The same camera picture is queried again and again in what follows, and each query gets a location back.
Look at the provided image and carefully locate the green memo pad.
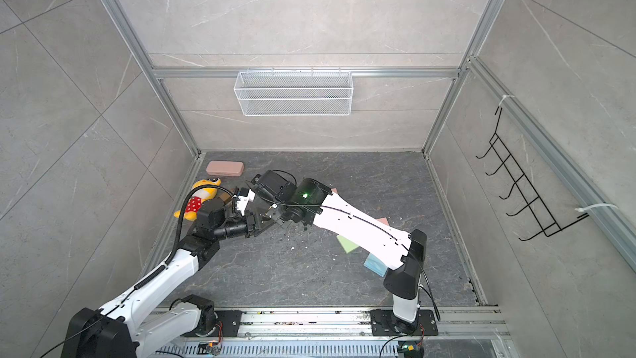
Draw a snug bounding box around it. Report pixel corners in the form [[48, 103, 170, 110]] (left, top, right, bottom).
[[336, 235, 359, 254]]

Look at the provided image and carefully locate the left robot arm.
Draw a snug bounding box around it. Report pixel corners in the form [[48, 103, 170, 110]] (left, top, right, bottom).
[[58, 187, 265, 357]]

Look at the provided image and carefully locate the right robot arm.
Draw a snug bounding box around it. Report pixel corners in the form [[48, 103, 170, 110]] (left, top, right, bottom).
[[235, 170, 427, 333]]

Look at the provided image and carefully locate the blue memo pad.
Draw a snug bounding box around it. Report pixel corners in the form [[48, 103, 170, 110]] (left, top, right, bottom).
[[364, 254, 388, 278]]

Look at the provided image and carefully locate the yellow plush toy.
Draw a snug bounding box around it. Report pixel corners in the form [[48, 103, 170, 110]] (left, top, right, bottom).
[[184, 178, 221, 221]]

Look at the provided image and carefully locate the pink eraser case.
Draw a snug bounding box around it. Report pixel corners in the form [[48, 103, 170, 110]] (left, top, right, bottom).
[[205, 161, 244, 177]]

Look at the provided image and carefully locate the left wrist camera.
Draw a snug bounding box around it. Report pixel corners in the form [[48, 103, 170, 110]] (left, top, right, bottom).
[[234, 187, 255, 215]]

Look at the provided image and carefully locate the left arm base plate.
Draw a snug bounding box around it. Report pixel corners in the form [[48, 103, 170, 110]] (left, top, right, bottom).
[[183, 310, 243, 338]]

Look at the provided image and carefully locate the white wire mesh basket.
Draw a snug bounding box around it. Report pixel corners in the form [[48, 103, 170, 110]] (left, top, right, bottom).
[[234, 71, 354, 117]]

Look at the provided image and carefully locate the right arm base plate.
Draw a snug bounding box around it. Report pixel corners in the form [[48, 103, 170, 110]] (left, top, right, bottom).
[[369, 309, 439, 336]]

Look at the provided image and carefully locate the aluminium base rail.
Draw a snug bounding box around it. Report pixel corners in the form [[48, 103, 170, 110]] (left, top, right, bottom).
[[148, 307, 513, 344]]

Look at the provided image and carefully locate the black wire hook rack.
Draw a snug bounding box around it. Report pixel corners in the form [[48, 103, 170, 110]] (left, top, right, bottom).
[[475, 107, 590, 242]]

